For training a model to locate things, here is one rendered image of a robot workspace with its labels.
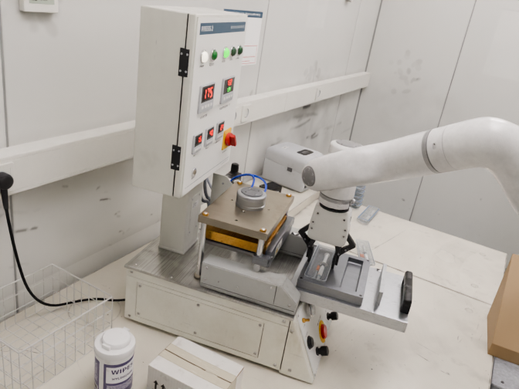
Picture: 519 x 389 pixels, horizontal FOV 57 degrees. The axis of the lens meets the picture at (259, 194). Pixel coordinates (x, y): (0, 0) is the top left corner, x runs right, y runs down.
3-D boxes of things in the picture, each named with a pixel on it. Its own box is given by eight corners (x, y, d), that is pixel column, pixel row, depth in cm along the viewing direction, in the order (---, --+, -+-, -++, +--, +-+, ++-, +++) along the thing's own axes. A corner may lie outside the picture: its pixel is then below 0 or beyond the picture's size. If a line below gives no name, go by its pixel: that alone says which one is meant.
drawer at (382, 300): (285, 299, 121) (290, 273, 118) (304, 259, 140) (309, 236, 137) (403, 336, 114) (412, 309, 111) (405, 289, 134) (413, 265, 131)
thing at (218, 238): (201, 241, 124) (205, 208, 120) (232, 211, 143) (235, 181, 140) (264, 260, 120) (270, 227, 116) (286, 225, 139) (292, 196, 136)
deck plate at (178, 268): (123, 267, 125) (123, 264, 125) (183, 217, 156) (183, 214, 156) (293, 321, 115) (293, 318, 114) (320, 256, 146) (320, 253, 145)
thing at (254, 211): (172, 240, 122) (176, 194, 117) (218, 198, 150) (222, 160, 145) (262, 266, 117) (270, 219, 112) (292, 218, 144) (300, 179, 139)
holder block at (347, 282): (296, 286, 120) (297, 278, 119) (311, 252, 138) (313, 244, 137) (361, 306, 116) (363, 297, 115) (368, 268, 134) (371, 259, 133)
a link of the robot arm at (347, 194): (334, 203, 113) (361, 197, 119) (347, 150, 108) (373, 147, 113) (310, 189, 119) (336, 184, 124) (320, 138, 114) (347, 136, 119)
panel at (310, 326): (313, 379, 121) (296, 315, 117) (333, 313, 148) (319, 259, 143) (321, 378, 121) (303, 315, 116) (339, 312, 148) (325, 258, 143)
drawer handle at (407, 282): (399, 312, 116) (404, 299, 115) (401, 282, 130) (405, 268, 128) (408, 315, 116) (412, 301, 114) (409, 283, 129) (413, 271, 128)
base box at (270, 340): (123, 320, 132) (126, 267, 125) (184, 258, 165) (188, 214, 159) (311, 385, 120) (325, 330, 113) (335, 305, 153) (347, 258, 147)
